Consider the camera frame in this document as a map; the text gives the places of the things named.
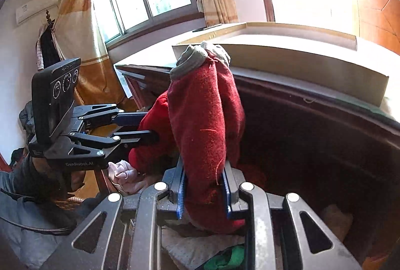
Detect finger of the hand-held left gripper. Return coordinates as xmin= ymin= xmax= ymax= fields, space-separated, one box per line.
xmin=69 ymin=130 xmax=161 ymax=158
xmin=73 ymin=104 xmax=149 ymax=128

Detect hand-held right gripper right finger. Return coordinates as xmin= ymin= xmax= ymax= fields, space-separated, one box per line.
xmin=220 ymin=160 xmax=363 ymax=270

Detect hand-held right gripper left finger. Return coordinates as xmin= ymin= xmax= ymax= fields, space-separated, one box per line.
xmin=39 ymin=157 xmax=188 ymax=270

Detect pink underwear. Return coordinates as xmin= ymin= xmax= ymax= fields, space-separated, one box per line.
xmin=108 ymin=160 xmax=147 ymax=195

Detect white dotted underwear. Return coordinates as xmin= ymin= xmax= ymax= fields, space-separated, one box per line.
xmin=162 ymin=226 xmax=245 ymax=270

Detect green underwear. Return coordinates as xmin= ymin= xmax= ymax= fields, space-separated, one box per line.
xmin=204 ymin=244 xmax=246 ymax=270

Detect red underwear with grey waistband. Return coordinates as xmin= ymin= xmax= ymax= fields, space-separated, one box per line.
xmin=129 ymin=42 xmax=246 ymax=234

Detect dark wooden drawer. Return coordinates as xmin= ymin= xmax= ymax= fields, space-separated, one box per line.
xmin=97 ymin=120 xmax=400 ymax=270

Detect brown sock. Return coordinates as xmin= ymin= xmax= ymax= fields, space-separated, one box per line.
xmin=319 ymin=204 xmax=354 ymax=242

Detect person's left hand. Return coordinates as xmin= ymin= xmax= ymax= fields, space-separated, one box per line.
xmin=31 ymin=158 xmax=86 ymax=194

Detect dark wooden desk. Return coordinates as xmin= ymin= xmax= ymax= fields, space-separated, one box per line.
xmin=114 ymin=64 xmax=400 ymax=183

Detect hanging clothes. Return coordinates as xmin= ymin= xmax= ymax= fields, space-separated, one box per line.
xmin=35 ymin=24 xmax=65 ymax=70

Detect orange patterned curtain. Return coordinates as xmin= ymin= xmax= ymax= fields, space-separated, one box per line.
xmin=51 ymin=0 xmax=138 ymax=114

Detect wooden coat rack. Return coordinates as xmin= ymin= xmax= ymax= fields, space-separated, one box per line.
xmin=44 ymin=9 xmax=55 ymax=30

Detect wicker basket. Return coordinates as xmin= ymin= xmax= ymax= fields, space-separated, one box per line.
xmin=51 ymin=193 xmax=90 ymax=206

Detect white air conditioner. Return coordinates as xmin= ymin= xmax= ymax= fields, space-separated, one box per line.
xmin=15 ymin=0 xmax=60 ymax=27

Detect black phone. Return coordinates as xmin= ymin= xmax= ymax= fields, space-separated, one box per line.
xmin=192 ymin=24 xmax=222 ymax=33

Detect grey-blue puffer jacket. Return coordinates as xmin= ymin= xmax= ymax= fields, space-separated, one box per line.
xmin=0 ymin=170 xmax=94 ymax=270

